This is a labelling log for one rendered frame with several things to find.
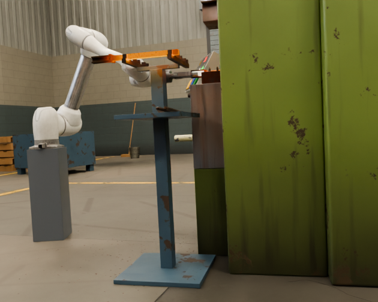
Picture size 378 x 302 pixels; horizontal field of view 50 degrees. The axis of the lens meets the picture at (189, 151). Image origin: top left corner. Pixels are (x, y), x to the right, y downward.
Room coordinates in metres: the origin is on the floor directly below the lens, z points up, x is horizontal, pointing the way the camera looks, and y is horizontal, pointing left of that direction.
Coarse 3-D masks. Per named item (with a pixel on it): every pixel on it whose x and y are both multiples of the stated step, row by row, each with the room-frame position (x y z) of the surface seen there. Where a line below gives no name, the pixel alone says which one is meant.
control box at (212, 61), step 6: (210, 54) 2.82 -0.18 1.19; (216, 54) 2.77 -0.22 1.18; (204, 60) 2.94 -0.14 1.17; (210, 60) 2.77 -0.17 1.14; (216, 60) 2.77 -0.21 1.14; (198, 66) 3.07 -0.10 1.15; (204, 66) 2.81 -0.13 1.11; (210, 66) 2.76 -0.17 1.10; (216, 66) 2.77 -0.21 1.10; (192, 78) 3.04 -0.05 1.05; (186, 90) 3.03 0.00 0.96
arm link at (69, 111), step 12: (96, 36) 2.68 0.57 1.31; (84, 60) 2.74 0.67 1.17; (84, 72) 2.76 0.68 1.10; (72, 84) 2.79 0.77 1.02; (84, 84) 2.79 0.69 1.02; (72, 96) 2.79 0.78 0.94; (60, 108) 2.81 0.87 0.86; (72, 108) 2.81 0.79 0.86; (72, 120) 2.80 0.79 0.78; (72, 132) 2.85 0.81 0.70
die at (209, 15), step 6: (204, 6) 2.27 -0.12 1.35; (210, 6) 2.27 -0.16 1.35; (216, 6) 2.26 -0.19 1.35; (204, 12) 2.27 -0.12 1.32; (210, 12) 2.27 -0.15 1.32; (216, 12) 2.26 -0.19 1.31; (204, 18) 2.27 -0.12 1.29; (210, 18) 2.27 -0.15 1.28; (216, 18) 2.26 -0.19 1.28; (210, 24) 2.34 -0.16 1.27; (216, 24) 2.34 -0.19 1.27
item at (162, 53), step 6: (132, 54) 1.83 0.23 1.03; (138, 54) 1.82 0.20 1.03; (144, 54) 1.82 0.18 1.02; (150, 54) 1.81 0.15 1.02; (156, 54) 1.80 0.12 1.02; (162, 54) 1.80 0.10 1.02; (174, 54) 1.78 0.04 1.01; (96, 60) 1.88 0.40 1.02; (102, 60) 1.87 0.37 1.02; (108, 60) 1.86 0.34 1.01; (114, 60) 1.85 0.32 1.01; (120, 60) 1.86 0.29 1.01
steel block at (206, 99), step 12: (192, 84) 2.15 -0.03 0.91; (204, 84) 2.13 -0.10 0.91; (216, 84) 2.12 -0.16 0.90; (192, 96) 2.15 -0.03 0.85; (204, 96) 2.13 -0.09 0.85; (216, 96) 2.12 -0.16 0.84; (192, 108) 2.15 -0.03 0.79; (204, 108) 2.13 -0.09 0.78; (216, 108) 2.12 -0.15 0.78; (192, 120) 2.15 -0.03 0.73; (204, 120) 2.13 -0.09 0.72; (216, 120) 2.12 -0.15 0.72; (192, 132) 2.15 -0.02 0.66; (204, 132) 2.13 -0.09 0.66; (216, 132) 2.12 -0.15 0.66; (204, 144) 2.13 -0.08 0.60; (216, 144) 2.12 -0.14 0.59; (204, 156) 2.14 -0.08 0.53; (216, 156) 2.12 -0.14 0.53
